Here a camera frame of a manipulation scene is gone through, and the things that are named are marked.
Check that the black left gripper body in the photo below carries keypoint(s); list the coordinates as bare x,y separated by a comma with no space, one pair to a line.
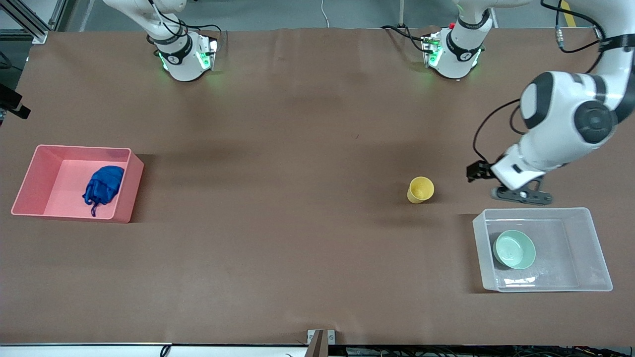
480,170

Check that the yellow cup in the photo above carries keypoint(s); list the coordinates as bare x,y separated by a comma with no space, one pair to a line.
419,191

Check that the light green bowl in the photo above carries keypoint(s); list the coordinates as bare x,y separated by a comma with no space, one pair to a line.
516,250

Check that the blue cloth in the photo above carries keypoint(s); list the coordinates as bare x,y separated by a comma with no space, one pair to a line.
105,186

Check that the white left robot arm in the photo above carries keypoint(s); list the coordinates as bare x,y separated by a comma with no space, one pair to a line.
560,119

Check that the left arm base connector plate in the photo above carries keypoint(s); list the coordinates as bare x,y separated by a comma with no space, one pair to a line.
430,52

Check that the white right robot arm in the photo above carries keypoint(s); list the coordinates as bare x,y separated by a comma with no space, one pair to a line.
181,67

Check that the right arm base connector plate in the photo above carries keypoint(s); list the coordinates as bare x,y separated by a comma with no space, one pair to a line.
207,54

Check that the pink plastic box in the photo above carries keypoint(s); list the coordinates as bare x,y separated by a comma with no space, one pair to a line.
59,198

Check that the clear plastic box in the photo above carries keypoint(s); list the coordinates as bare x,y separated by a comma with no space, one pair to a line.
580,248

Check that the brown table cover sheet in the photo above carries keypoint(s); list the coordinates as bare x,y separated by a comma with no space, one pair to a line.
317,148

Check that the aluminium frame profile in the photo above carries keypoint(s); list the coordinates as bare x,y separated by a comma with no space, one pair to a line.
30,22

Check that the metal table edge bracket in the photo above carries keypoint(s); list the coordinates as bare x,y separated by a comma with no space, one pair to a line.
317,342

